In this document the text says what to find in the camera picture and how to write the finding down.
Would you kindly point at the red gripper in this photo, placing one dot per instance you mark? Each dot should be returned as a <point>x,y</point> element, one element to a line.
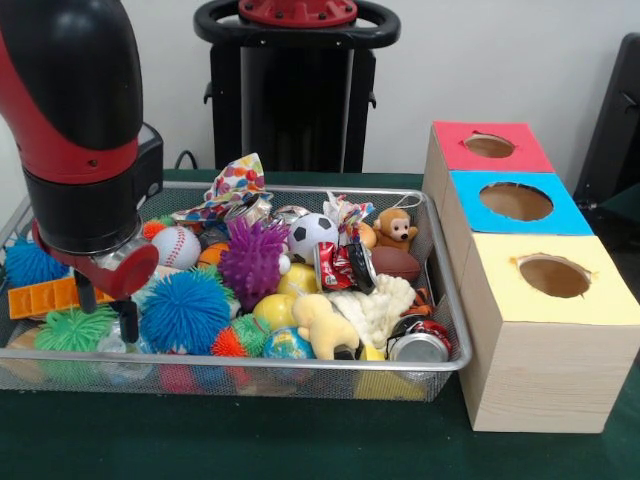
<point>132,272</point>

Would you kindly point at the orange toy brick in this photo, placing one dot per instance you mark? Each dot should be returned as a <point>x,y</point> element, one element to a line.
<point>45,297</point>

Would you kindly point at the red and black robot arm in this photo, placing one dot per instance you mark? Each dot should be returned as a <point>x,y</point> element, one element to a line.
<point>75,100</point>

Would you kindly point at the brown monkey plush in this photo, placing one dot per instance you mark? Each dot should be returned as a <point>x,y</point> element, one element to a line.
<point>395,230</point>

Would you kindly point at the wooden box with three holes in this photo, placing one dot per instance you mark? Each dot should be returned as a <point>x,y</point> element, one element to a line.
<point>550,375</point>

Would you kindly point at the crushed red soda can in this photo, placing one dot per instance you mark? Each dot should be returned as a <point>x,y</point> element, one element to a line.
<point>335,267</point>

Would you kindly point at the crushed clear plastic bottle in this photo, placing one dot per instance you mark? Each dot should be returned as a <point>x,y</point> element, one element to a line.
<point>110,342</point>

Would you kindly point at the small soccer ball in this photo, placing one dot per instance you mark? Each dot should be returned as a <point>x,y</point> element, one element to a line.
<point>312,235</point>

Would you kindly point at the white baseball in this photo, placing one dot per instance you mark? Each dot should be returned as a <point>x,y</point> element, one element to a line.
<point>177,246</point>

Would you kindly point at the dark green tablecloth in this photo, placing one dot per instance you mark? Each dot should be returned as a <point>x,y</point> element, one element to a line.
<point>250,440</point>
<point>625,200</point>

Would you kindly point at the yellow plush animal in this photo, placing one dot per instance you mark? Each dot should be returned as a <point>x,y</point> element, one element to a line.
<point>322,325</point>

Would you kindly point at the purple spiky ball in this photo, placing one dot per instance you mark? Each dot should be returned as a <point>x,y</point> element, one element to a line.
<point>252,262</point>

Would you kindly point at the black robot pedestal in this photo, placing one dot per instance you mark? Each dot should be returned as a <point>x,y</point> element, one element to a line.
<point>300,100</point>

